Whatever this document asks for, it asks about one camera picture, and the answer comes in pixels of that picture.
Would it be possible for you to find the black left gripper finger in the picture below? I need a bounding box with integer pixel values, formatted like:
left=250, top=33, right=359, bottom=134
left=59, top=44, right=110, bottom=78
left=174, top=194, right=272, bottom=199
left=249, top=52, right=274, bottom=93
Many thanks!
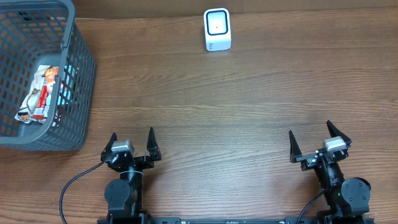
left=147, top=127, right=160, bottom=157
left=102, top=133, right=118, bottom=154

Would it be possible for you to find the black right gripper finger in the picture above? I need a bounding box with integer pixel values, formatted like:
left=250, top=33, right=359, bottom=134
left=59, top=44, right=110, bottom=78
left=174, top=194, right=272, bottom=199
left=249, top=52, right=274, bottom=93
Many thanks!
left=289, top=130, right=302, bottom=163
left=326, top=120, right=351, bottom=145

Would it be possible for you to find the teal wet wipes pack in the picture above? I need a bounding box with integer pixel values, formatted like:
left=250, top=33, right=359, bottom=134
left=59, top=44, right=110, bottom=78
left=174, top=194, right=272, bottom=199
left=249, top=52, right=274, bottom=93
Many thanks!
left=57, top=65, right=77, bottom=105

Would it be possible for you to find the orange tissue pack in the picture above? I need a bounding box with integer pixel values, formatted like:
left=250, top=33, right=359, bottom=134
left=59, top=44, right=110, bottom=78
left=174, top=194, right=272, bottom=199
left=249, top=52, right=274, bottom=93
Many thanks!
left=45, top=67, right=58, bottom=106

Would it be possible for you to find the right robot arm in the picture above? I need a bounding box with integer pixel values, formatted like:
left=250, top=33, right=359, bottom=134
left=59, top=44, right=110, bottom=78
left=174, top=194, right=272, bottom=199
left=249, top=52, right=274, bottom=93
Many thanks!
left=289, top=121, right=374, bottom=223

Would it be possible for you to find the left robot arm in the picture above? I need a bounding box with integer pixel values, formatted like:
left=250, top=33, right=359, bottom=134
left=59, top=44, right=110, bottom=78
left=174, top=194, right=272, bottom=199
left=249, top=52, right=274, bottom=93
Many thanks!
left=97, top=128, right=162, bottom=224

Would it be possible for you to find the white barcode scanner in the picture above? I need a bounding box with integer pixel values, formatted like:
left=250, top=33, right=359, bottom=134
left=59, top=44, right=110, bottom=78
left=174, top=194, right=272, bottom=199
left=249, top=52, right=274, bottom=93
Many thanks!
left=203, top=8, right=232, bottom=52

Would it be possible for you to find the red white snack bar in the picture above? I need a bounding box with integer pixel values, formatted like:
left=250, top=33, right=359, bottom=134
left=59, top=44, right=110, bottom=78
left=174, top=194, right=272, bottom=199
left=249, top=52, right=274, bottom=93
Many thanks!
left=32, top=85, right=51, bottom=123

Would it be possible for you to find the white brown snack bag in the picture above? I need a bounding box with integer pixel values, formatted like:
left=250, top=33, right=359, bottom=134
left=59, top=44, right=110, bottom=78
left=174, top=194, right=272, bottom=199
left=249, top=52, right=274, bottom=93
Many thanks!
left=14, top=65, right=51, bottom=124

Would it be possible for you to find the grey plastic shopping basket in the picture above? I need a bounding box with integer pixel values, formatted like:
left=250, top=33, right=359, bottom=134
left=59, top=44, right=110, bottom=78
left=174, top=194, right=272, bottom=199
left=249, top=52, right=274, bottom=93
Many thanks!
left=1, top=0, right=96, bottom=151

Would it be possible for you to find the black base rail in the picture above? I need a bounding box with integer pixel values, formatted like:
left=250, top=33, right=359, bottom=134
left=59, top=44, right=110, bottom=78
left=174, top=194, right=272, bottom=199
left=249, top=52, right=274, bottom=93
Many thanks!
left=96, top=217, right=374, bottom=224

